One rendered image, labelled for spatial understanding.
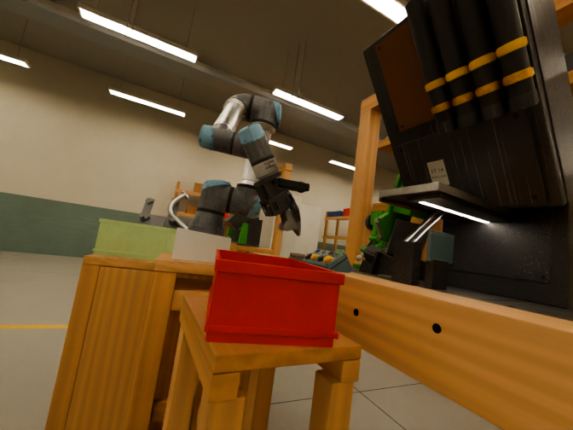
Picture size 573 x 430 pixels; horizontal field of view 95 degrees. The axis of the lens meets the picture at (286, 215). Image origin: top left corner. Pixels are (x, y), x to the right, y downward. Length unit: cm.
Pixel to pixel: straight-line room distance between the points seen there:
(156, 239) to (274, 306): 111
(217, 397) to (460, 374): 36
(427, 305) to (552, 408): 18
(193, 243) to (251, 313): 65
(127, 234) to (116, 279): 22
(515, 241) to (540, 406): 50
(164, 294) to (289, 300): 65
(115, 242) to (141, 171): 652
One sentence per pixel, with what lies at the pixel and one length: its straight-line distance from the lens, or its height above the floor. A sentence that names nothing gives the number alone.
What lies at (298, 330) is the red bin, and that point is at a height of 82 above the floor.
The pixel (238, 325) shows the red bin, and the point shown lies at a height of 83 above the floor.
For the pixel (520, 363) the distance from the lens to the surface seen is 50.
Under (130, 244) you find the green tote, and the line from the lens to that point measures 150.
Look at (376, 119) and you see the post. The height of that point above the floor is 180.
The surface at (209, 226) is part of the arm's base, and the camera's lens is 108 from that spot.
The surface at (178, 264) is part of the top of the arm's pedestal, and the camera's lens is 100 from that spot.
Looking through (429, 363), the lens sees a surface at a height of 79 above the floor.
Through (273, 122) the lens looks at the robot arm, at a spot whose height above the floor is 148.
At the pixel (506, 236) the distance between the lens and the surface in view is 94.
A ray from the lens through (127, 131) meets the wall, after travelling 825.
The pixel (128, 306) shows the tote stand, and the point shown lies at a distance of 145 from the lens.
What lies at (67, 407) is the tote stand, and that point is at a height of 17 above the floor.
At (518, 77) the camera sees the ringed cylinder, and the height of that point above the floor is 131.
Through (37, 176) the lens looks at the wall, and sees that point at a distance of 832.
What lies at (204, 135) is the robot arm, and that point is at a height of 126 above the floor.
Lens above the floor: 95
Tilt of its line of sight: 7 degrees up
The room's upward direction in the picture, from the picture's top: 8 degrees clockwise
